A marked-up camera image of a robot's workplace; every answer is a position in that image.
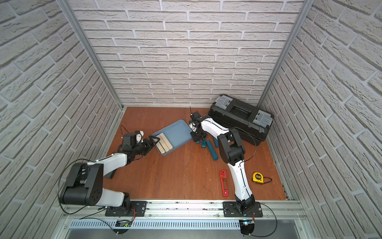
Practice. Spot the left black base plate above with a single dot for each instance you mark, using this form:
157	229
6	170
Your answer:
132	208

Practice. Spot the red pruning pliers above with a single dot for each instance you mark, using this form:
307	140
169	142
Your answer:
224	182

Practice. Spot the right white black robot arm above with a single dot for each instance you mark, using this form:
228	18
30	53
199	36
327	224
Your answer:
231	151

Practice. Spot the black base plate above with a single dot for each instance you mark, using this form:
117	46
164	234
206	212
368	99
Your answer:
132	208
232	209

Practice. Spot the beige block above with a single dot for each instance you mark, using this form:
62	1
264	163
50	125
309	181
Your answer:
167	142
159	145
163	144

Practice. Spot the blue plastic tray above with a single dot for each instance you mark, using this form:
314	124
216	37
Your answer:
178	134

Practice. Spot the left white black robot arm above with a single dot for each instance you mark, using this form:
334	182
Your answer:
84	185

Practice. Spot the black plastic toolbox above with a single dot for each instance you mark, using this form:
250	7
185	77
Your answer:
253	123

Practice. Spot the yellow tape measure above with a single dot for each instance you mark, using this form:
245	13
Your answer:
258	178

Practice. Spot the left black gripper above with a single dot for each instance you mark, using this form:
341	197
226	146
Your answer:
150	143

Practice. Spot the aluminium rail frame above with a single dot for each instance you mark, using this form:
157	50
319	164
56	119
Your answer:
266	219

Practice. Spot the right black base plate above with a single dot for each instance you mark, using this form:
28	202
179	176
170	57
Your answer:
232	209

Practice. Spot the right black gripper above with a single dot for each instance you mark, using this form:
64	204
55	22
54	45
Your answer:
196	138

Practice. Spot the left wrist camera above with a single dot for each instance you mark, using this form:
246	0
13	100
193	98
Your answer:
139	136

